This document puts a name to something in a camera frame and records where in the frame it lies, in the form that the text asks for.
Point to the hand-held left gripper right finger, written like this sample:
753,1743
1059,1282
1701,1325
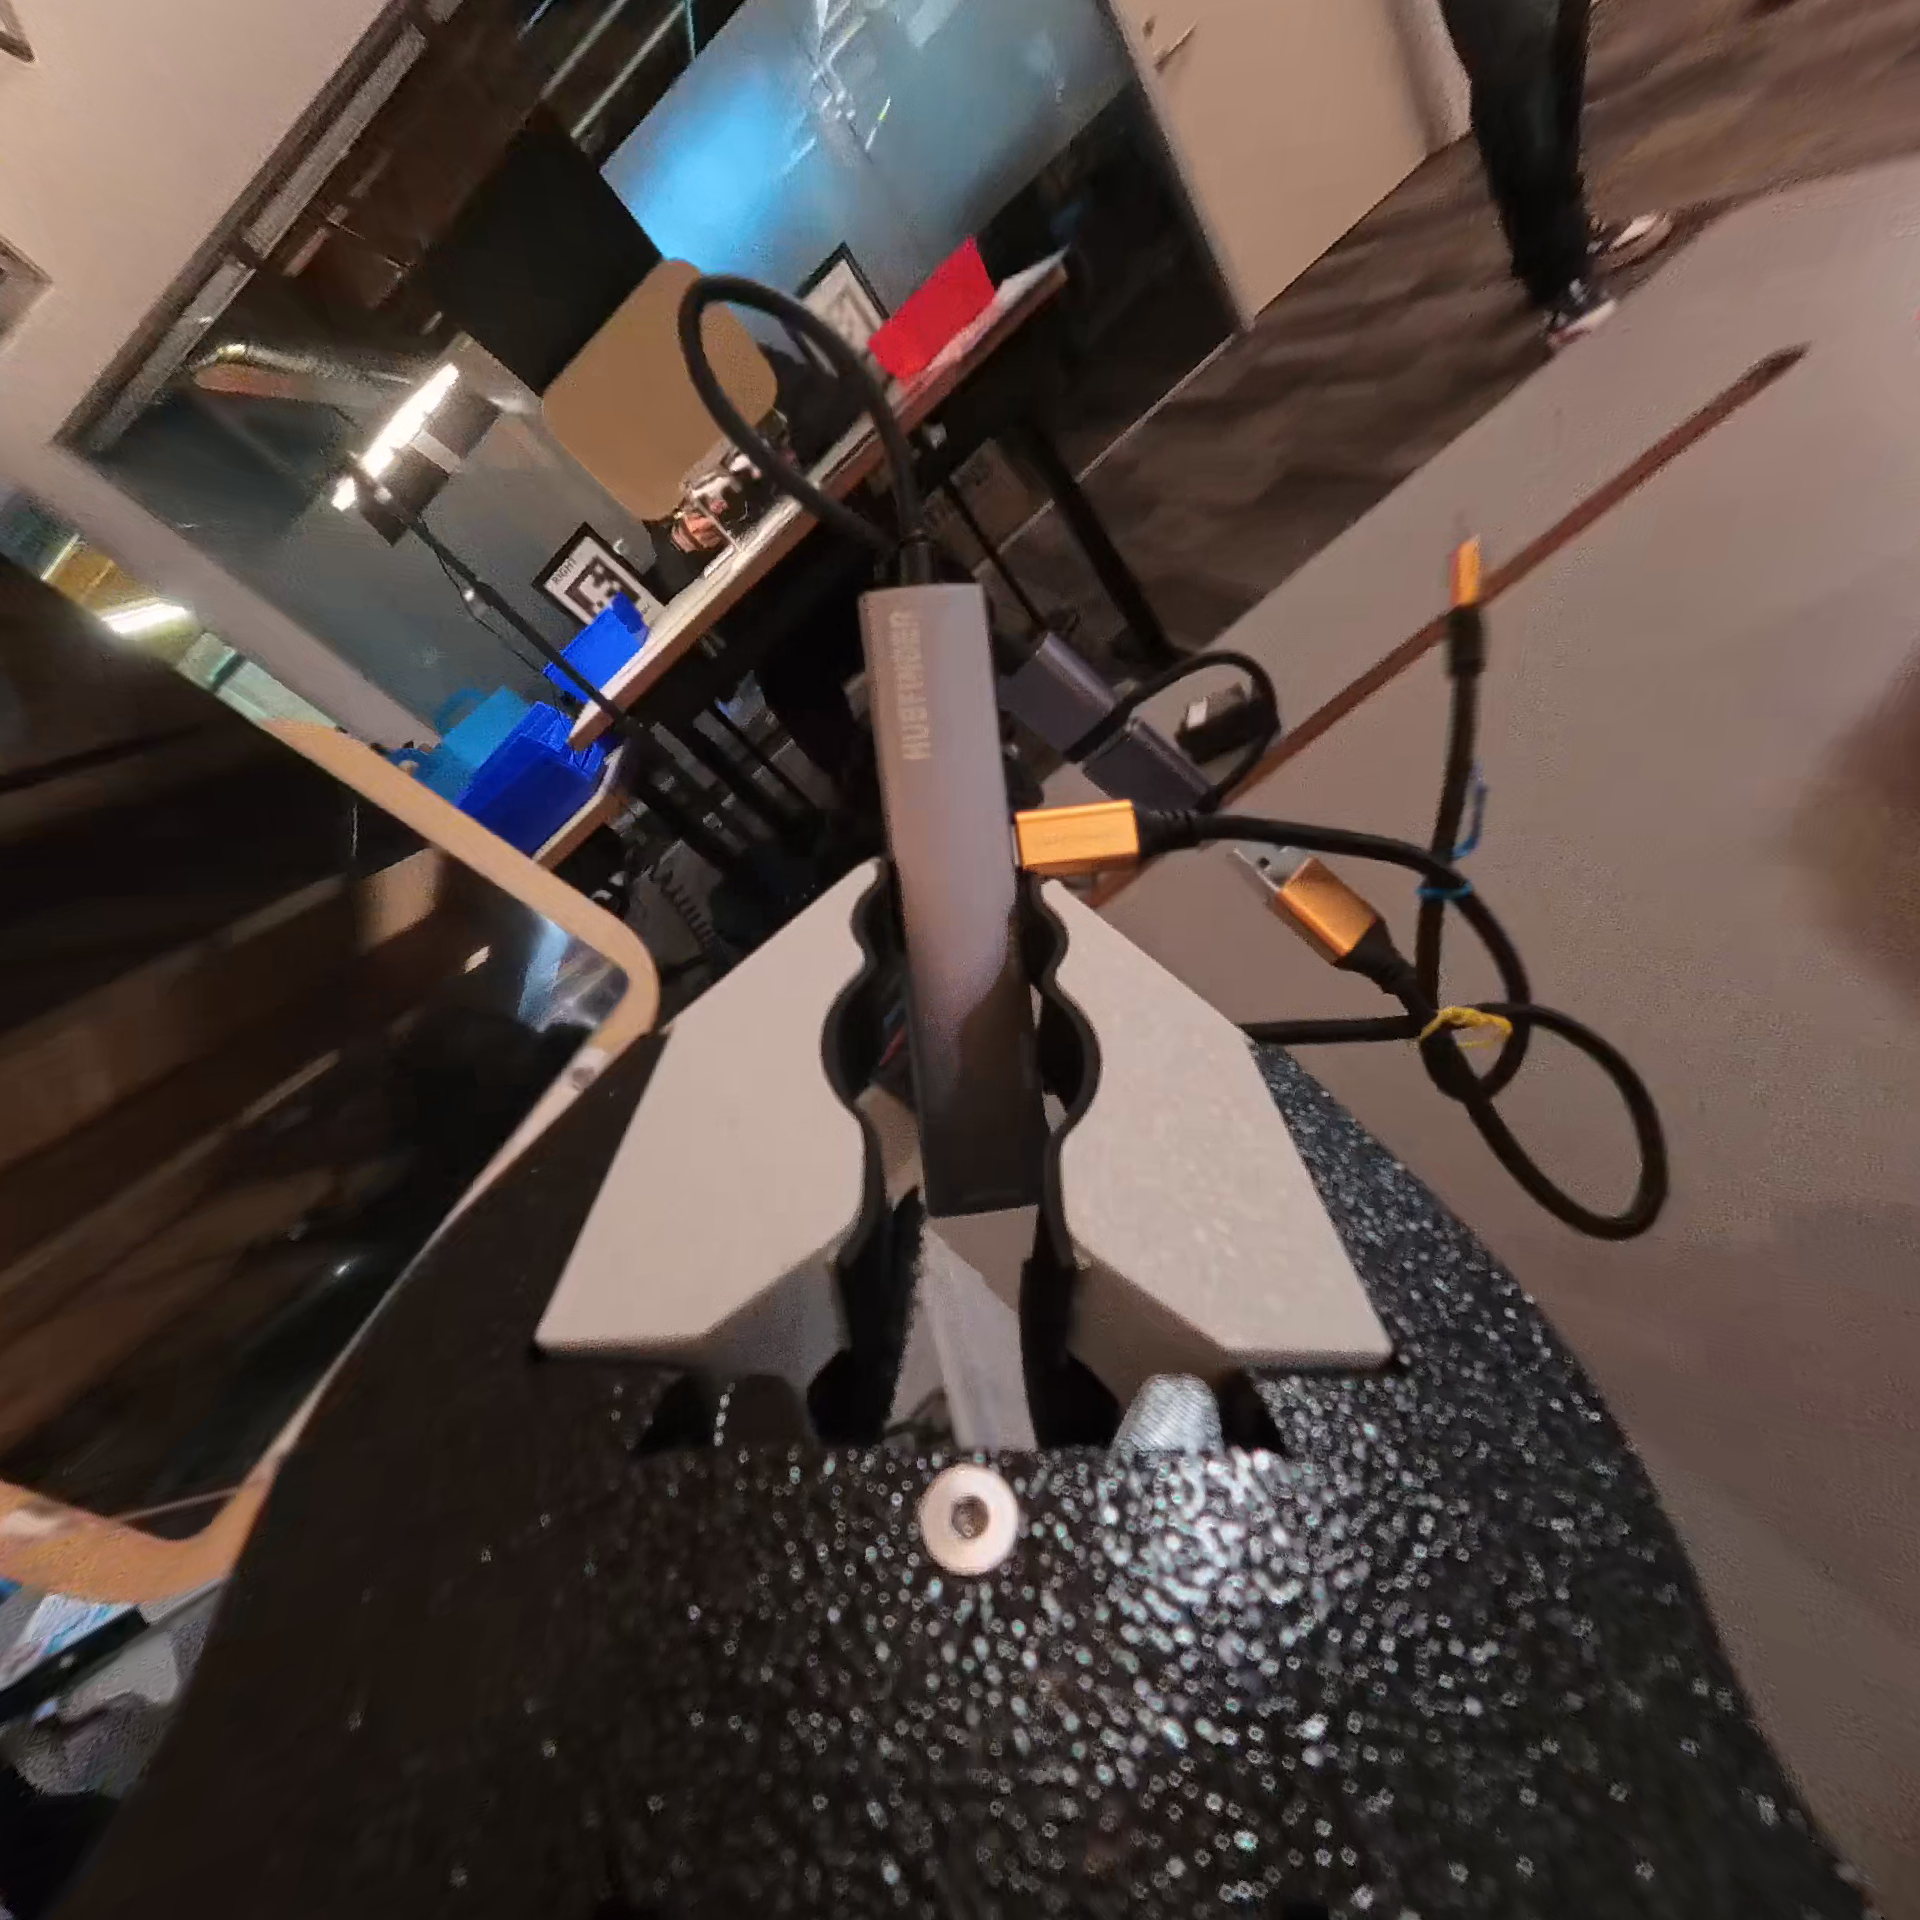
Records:
1215,1200

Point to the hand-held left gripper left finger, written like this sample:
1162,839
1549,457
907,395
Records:
706,1188

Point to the black backdrop panel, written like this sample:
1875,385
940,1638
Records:
541,255

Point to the framed printed tag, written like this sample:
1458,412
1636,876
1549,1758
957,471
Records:
593,580
848,301

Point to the white cabinet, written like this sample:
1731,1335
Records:
1273,135

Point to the red plastic bin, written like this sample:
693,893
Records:
933,315

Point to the blue plastic bin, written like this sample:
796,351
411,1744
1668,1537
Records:
541,783
608,638

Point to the grey usb hub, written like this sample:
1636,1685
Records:
1148,766
944,900

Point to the studio light on stand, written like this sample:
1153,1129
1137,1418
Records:
428,435

